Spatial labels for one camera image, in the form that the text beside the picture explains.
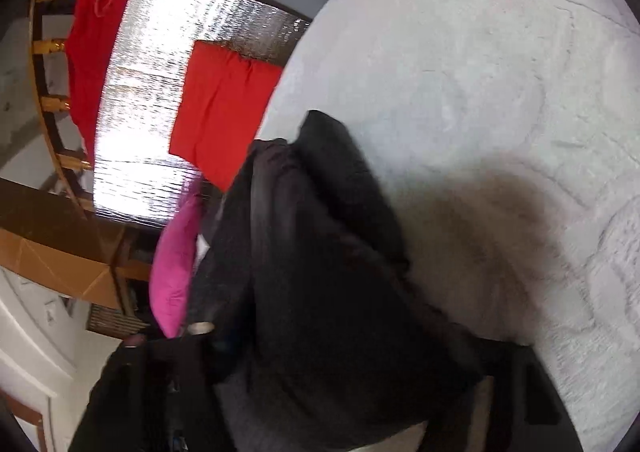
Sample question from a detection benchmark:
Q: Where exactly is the red pillow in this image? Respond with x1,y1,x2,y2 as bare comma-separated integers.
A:
168,40,285,193

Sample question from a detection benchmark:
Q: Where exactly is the pink pillow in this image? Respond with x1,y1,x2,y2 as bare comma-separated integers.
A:
150,182,206,339

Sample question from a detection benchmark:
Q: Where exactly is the wooden column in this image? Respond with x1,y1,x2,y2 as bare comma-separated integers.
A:
0,177,156,313

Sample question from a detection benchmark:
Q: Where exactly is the wooden stair railing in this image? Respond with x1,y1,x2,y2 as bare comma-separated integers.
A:
30,0,96,213

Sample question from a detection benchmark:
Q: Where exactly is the white quilted blanket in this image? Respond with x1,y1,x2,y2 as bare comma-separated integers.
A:
260,0,640,452

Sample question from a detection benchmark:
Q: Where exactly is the black quilted jacket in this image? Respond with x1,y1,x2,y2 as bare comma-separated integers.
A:
187,109,496,452

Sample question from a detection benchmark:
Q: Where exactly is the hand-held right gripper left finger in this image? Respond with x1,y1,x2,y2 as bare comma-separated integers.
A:
67,322,238,452

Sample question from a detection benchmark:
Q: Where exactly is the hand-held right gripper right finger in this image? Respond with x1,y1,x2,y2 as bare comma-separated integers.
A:
425,337,563,452

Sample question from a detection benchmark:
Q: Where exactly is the silver foil insulation panel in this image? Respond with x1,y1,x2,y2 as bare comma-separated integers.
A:
92,0,313,233

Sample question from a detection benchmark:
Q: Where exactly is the red cloth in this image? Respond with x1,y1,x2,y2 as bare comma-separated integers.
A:
66,0,132,158

